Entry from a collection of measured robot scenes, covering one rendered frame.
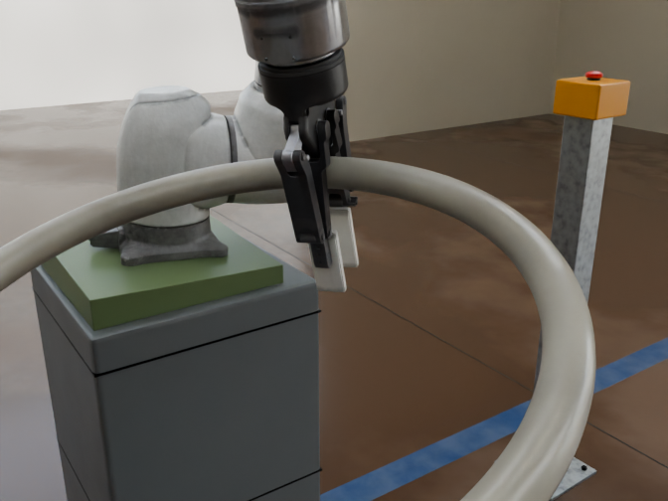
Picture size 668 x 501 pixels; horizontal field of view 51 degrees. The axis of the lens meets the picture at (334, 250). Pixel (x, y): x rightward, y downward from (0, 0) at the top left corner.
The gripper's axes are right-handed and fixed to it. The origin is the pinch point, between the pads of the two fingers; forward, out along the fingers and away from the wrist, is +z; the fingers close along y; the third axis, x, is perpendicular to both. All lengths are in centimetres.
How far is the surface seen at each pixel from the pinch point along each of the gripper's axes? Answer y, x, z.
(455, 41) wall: -603, -101, 168
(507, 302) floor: -193, -7, 155
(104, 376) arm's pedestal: -6, -43, 29
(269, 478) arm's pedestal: -19, -29, 65
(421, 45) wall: -570, -126, 160
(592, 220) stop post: -102, 25, 57
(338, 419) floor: -89, -47, 126
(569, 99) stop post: -107, 18, 28
